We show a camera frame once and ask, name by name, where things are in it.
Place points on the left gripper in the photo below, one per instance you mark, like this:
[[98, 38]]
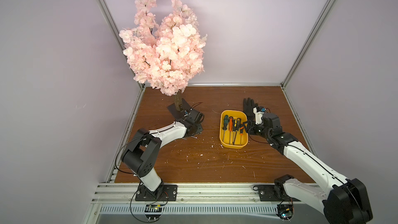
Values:
[[200, 128]]

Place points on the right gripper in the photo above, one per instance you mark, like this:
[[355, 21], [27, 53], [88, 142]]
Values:
[[252, 124]]

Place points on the small orange screwdriver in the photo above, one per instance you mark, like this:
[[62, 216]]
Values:
[[241, 132]]

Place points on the large green black screwdriver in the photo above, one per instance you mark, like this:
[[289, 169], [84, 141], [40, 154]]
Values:
[[225, 126]]

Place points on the yellow black striped screwdriver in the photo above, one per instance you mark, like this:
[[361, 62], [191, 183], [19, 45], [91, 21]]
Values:
[[236, 129]]

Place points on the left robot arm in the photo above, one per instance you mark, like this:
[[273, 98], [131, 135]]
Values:
[[141, 153]]

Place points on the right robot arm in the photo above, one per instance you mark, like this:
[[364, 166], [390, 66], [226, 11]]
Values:
[[339, 199]]

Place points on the yellow plastic storage box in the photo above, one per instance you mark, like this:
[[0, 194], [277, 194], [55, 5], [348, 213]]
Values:
[[235, 115]]

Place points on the black work glove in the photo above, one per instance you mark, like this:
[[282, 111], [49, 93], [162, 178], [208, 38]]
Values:
[[248, 108]]

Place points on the pink artificial blossom tree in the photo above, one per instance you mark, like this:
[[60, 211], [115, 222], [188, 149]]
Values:
[[166, 55]]

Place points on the right controller board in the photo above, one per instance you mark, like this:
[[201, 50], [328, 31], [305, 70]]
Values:
[[285, 211]]

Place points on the controller board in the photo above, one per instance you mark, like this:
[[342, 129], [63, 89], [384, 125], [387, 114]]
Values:
[[153, 212], [285, 211]]

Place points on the left controller board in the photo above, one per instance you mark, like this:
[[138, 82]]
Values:
[[153, 212]]

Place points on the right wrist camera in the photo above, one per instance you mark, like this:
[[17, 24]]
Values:
[[259, 111]]

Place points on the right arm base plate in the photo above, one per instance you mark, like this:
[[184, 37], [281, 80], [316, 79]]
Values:
[[273, 193]]

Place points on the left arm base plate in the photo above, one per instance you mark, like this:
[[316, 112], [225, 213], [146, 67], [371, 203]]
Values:
[[164, 192]]

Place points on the aluminium front rail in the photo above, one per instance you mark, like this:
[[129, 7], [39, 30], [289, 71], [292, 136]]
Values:
[[187, 193]]

